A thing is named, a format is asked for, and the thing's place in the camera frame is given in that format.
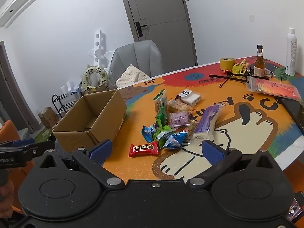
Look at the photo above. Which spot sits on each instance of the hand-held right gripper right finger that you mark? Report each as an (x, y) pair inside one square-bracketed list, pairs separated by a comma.
[(213, 153)]

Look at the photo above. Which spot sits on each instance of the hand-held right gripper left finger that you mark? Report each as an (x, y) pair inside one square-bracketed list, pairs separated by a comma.
[(101, 150)]

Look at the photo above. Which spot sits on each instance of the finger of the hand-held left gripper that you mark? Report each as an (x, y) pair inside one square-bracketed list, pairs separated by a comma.
[(4, 144), (23, 142)]

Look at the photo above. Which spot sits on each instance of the long purple snack packet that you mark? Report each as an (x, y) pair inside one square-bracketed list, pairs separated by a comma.
[(205, 120)]

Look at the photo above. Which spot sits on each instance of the small tan snack packet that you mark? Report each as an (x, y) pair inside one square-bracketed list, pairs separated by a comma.
[(192, 126)]

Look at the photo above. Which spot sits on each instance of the blue snack packet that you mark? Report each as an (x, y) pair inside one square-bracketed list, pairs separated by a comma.
[(148, 133), (174, 140)]

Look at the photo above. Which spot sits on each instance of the red snack packet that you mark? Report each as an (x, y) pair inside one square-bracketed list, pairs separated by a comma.
[(143, 149)]

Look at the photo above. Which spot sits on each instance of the small purple snack packet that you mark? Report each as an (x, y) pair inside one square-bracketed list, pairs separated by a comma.
[(179, 119)]

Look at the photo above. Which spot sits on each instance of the bright green snack packet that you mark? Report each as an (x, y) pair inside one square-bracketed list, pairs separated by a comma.
[(162, 134)]

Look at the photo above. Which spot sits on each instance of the clear brown biscuit packet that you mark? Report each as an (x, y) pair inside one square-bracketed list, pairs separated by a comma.
[(177, 105)]

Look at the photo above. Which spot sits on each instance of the white cake packet black label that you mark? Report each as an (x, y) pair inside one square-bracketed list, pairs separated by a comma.
[(191, 97)]

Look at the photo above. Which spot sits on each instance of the tall green cracker packet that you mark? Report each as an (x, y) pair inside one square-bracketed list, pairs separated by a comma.
[(159, 104)]

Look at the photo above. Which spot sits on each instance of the person's left hand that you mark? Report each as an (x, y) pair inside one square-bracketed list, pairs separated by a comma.
[(4, 199)]

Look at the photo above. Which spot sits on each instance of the orange chair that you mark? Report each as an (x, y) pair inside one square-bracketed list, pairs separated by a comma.
[(294, 175), (9, 130)]

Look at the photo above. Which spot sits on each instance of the green floor mat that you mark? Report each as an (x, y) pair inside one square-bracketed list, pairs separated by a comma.
[(44, 134)]

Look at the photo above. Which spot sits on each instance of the colourful printed table mat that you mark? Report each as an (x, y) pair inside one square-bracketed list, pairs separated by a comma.
[(237, 133)]

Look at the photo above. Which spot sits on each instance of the small brown cardboard box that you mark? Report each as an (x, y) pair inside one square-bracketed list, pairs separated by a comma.
[(47, 117)]

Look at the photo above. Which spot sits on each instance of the black shoe rack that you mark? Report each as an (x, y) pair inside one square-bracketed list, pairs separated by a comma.
[(57, 99)]

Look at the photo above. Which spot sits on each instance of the taped brown cardboard box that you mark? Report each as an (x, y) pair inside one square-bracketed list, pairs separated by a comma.
[(101, 89)]

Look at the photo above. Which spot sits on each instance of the blue plastic packet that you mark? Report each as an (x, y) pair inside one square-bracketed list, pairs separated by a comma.
[(75, 89)]

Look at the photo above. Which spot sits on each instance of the black clothes hanger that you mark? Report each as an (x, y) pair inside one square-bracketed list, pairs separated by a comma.
[(228, 76)]

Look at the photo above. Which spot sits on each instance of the cream dotted cushion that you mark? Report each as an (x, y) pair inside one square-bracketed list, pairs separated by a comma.
[(130, 76)]

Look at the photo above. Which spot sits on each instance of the yellow toy on tray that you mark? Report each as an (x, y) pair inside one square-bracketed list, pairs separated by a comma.
[(238, 68)]

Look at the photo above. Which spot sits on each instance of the red booklet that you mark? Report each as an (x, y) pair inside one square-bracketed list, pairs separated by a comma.
[(273, 86)]

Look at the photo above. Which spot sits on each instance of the yellow tape roll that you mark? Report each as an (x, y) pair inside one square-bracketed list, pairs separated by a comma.
[(226, 64)]

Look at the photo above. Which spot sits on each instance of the black phone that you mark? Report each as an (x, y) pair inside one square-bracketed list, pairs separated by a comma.
[(294, 111)]

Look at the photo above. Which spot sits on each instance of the brown glass bottle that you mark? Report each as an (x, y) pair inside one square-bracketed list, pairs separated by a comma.
[(259, 67)]

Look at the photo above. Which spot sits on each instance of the smartphone with lit screen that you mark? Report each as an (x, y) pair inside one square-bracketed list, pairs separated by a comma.
[(295, 210)]

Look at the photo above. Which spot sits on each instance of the grey chair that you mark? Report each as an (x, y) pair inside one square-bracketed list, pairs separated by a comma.
[(137, 57)]

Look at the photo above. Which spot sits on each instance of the white plastic rack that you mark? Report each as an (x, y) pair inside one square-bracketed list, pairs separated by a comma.
[(97, 40)]

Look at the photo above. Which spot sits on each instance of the white spray bottle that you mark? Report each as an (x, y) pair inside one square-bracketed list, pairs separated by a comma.
[(291, 52)]

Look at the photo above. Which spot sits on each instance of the grey door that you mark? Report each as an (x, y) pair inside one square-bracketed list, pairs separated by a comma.
[(161, 16)]

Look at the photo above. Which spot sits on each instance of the white wall socket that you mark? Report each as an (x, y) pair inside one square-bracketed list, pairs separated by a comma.
[(251, 18)]

